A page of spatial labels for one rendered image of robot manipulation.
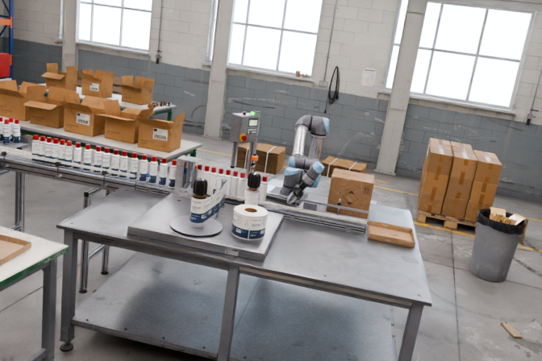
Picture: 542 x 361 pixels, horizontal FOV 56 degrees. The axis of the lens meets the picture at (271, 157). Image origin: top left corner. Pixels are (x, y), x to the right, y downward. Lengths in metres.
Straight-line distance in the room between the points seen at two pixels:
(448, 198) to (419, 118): 2.40
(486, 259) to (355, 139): 4.08
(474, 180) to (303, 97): 3.58
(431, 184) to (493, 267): 1.55
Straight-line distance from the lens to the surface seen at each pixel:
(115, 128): 5.38
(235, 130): 3.50
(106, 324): 3.38
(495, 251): 5.35
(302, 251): 3.06
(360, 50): 8.70
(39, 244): 3.01
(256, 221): 2.94
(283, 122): 9.07
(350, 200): 3.69
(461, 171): 6.52
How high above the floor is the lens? 2.06
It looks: 14 degrees down
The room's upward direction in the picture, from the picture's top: 8 degrees clockwise
